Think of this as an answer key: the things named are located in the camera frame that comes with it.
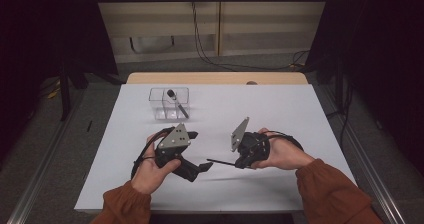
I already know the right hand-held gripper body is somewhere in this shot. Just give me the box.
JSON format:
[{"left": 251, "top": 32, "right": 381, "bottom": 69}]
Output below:
[{"left": 230, "top": 116, "right": 272, "bottom": 165}]

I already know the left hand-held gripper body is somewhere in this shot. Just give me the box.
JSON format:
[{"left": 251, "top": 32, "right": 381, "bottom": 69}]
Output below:
[{"left": 154, "top": 122, "right": 192, "bottom": 169}]

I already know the thin black pen refill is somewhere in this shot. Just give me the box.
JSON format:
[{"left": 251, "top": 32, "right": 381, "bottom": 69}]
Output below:
[{"left": 206, "top": 158, "right": 256, "bottom": 170}]

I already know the thick black pen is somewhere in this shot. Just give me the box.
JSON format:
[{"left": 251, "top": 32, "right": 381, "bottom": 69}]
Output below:
[{"left": 166, "top": 88, "right": 190, "bottom": 120}]

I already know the clear acrylic pen holder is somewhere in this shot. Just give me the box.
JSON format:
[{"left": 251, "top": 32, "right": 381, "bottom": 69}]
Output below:
[{"left": 148, "top": 86, "right": 192, "bottom": 121}]

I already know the person's right hand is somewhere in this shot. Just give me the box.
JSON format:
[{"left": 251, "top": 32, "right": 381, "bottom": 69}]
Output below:
[{"left": 251, "top": 127, "right": 316, "bottom": 171}]

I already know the person's left hand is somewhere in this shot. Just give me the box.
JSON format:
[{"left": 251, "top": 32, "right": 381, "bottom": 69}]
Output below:
[{"left": 130, "top": 132, "right": 183, "bottom": 196}]

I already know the wooden table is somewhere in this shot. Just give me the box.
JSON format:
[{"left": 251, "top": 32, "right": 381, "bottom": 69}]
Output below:
[{"left": 125, "top": 71, "right": 309, "bottom": 86}]

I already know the grey panel with black brackets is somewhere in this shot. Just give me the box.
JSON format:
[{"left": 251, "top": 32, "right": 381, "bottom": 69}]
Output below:
[{"left": 129, "top": 35, "right": 176, "bottom": 54}]

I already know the black metal stand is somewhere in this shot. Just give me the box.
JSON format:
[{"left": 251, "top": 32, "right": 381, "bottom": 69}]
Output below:
[{"left": 58, "top": 58, "right": 124, "bottom": 122}]

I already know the black curtain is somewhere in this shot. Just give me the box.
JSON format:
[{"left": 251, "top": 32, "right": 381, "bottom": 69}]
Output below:
[
  {"left": 304, "top": 0, "right": 424, "bottom": 177},
  {"left": 0, "top": 0, "right": 119, "bottom": 165}
]

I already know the right hand-held gripper black cable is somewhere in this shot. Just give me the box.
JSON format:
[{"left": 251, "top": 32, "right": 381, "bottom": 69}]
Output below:
[{"left": 256, "top": 130, "right": 305, "bottom": 152}]

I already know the black wall cable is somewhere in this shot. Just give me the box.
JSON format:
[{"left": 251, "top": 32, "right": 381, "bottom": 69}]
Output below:
[{"left": 190, "top": 0, "right": 311, "bottom": 72}]

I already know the black floor cable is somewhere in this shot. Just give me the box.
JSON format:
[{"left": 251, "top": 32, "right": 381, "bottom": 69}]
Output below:
[{"left": 324, "top": 83, "right": 354, "bottom": 150}]

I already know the aluminium floor rail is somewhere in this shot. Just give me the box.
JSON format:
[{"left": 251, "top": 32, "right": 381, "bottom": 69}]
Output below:
[
  {"left": 313, "top": 83, "right": 408, "bottom": 224},
  {"left": 6, "top": 90, "right": 86, "bottom": 224}
]

